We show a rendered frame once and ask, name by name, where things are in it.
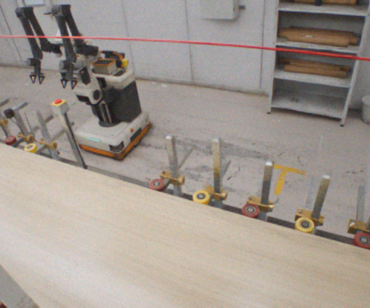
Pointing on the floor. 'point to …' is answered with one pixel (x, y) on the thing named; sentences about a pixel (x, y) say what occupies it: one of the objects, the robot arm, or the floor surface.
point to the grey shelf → (342, 17)
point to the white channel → (1, 282)
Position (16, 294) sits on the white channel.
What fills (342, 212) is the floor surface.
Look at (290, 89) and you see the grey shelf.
